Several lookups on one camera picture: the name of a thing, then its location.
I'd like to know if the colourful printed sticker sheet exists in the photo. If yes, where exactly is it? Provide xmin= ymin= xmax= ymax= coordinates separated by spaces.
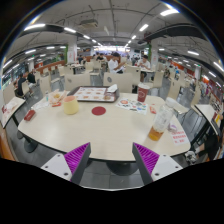
xmin=115 ymin=97 xmax=149 ymax=116

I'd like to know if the small red box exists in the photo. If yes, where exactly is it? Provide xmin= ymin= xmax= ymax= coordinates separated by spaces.
xmin=23 ymin=109 xmax=37 ymax=122

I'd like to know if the white napkin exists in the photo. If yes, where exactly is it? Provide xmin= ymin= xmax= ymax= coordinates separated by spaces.
xmin=106 ymin=83 xmax=119 ymax=94

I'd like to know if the red paper cup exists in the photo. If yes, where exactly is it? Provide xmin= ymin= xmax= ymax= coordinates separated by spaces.
xmin=136 ymin=82 xmax=151 ymax=103

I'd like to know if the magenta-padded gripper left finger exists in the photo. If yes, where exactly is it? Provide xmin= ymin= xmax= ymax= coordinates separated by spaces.
xmin=40 ymin=142 xmax=92 ymax=185

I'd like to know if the clear plastic packet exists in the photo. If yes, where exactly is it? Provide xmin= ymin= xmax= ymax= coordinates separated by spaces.
xmin=167 ymin=123 xmax=179 ymax=133

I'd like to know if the dark food tray with placemat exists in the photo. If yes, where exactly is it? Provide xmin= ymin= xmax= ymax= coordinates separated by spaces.
xmin=67 ymin=85 xmax=120 ymax=104

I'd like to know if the white table sign red print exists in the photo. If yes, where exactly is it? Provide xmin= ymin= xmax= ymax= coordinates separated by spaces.
xmin=170 ymin=130 xmax=188 ymax=145

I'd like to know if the ceiling air conditioner unit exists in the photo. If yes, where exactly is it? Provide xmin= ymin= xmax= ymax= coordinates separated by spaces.
xmin=79 ymin=19 xmax=99 ymax=29

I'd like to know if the flat round red coaster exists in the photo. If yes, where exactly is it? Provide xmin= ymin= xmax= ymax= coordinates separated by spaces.
xmin=91 ymin=105 xmax=107 ymax=117

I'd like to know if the pale yellow mug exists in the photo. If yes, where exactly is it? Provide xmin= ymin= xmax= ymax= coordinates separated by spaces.
xmin=62 ymin=95 xmax=80 ymax=116

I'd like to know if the beige chairs group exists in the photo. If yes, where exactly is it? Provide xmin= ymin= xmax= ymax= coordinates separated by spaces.
xmin=3 ymin=59 xmax=204 ymax=101

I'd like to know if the clear bottle with white cap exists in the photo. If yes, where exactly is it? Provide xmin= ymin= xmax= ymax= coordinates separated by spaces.
xmin=147 ymin=97 xmax=179 ymax=142

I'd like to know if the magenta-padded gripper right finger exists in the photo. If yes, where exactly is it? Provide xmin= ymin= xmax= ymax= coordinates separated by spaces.
xmin=131 ymin=142 xmax=184 ymax=186

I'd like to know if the neighbouring beige table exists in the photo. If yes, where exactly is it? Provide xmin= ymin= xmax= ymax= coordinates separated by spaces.
xmin=194 ymin=103 xmax=223 ymax=136

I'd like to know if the ceiling strip lights group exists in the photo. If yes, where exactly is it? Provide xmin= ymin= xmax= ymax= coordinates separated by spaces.
xmin=2 ymin=8 xmax=224 ymax=79

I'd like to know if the crumpled food wrapper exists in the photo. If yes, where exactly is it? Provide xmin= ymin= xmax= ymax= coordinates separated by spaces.
xmin=49 ymin=89 xmax=69 ymax=105

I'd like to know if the white paper sheet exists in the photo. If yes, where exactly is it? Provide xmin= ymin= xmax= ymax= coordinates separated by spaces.
xmin=33 ymin=99 xmax=51 ymax=111

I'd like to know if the neighbouring table with tray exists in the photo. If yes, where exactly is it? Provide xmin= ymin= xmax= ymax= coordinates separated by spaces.
xmin=0 ymin=96 xmax=27 ymax=129

